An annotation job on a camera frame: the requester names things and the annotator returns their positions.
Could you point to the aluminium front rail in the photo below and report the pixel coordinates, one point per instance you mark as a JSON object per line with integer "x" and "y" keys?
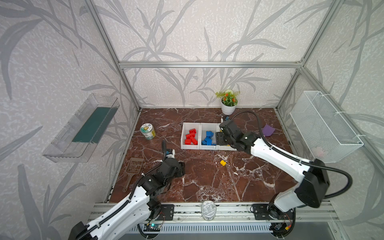
{"x": 242, "y": 212}

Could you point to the clear plastic wall shelf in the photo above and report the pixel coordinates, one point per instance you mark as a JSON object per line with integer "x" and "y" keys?
{"x": 77, "y": 141}

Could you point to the potted green plant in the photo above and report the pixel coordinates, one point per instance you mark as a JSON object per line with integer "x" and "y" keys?
{"x": 229, "y": 101}

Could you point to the silver round knob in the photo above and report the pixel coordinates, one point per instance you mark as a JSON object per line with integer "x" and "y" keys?
{"x": 208, "y": 210}

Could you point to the white three-compartment bin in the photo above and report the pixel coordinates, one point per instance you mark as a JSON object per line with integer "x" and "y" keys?
{"x": 200, "y": 135}

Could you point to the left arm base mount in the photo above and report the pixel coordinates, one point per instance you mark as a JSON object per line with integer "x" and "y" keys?
{"x": 166, "y": 213}

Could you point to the white wire basket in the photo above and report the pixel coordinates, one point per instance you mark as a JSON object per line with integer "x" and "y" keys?
{"x": 325, "y": 131}

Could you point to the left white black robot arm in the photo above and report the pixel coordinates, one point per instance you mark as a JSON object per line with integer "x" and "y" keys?
{"x": 140, "y": 205}

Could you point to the purple toy shovel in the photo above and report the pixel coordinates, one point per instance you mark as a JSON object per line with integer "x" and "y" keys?
{"x": 267, "y": 130}

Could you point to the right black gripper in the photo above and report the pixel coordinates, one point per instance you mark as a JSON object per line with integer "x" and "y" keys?
{"x": 223, "y": 133}

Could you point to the brown slotted spatula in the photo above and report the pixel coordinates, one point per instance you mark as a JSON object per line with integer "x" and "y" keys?
{"x": 134, "y": 168}

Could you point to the green label tin can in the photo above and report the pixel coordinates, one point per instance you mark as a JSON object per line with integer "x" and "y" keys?
{"x": 148, "y": 131}

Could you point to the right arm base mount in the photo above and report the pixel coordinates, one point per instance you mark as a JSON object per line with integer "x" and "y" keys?
{"x": 269, "y": 213}

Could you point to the narrow red lego brick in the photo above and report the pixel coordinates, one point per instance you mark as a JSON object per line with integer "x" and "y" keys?
{"x": 189, "y": 136}

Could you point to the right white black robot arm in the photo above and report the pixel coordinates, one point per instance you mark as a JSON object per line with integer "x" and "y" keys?
{"x": 311, "y": 176}

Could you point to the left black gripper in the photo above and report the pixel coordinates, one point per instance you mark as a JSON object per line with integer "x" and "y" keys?
{"x": 166, "y": 156}

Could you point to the blue sloped lego brick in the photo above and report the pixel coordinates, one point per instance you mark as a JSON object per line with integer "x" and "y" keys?
{"x": 207, "y": 139}

